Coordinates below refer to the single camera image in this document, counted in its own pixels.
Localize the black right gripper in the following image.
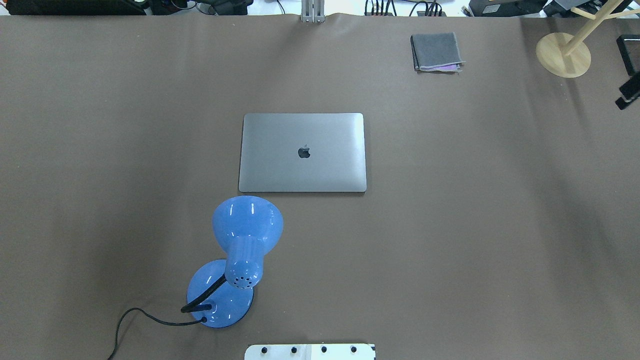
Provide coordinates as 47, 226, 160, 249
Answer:
615, 72, 640, 110

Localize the black lamp power cable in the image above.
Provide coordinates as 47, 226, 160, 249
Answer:
107, 307, 208, 360

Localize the blue desk lamp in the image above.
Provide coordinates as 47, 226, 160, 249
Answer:
181, 195, 284, 329

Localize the wooden cup stand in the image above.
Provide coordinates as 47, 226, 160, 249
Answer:
535, 0, 640, 78

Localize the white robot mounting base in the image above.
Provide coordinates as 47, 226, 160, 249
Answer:
244, 342, 377, 360

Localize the black small device on table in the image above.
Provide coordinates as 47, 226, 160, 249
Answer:
616, 34, 640, 76

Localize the grey folded cloth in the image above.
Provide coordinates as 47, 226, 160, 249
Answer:
410, 32, 465, 73

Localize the grey laptop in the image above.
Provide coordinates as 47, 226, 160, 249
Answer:
238, 112, 368, 193

